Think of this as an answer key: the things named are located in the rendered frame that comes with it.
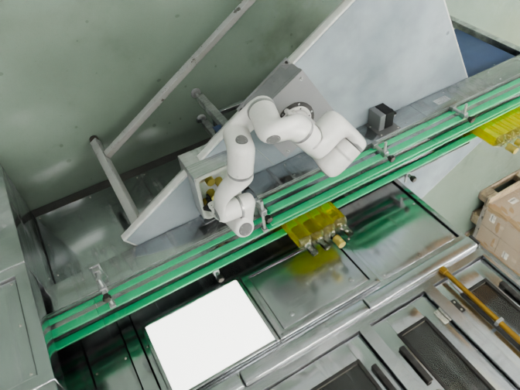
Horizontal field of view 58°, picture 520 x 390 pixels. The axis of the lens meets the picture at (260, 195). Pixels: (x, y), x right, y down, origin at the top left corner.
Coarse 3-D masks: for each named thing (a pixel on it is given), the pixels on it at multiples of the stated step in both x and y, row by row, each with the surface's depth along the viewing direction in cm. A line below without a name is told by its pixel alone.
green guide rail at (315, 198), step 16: (512, 96) 233; (480, 112) 226; (496, 112) 225; (448, 128) 220; (464, 128) 218; (416, 144) 214; (432, 144) 212; (384, 160) 208; (400, 160) 207; (352, 176) 202; (368, 176) 201; (320, 192) 197; (336, 192) 196; (288, 208) 192; (304, 208) 191; (272, 224) 187
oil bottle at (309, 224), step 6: (300, 216) 193; (306, 216) 193; (300, 222) 191; (306, 222) 191; (312, 222) 190; (306, 228) 189; (312, 228) 188; (318, 228) 188; (312, 234) 186; (318, 234) 186; (312, 240) 188
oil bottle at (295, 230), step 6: (288, 222) 191; (294, 222) 191; (288, 228) 190; (294, 228) 188; (300, 228) 188; (288, 234) 193; (294, 234) 186; (300, 234) 186; (306, 234) 186; (294, 240) 189; (300, 240) 184; (306, 240) 184; (300, 246) 186
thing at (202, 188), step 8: (224, 168) 172; (200, 176) 169; (208, 176) 170; (216, 176) 182; (224, 176) 185; (200, 184) 181; (200, 192) 183; (240, 192) 184; (200, 200) 176; (208, 216) 184
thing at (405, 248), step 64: (384, 192) 225; (256, 256) 204; (384, 256) 198; (448, 256) 192; (128, 320) 186; (320, 320) 179; (384, 320) 178; (448, 320) 176; (512, 320) 174; (128, 384) 168; (256, 384) 163; (320, 384) 163; (384, 384) 162; (448, 384) 160; (512, 384) 159
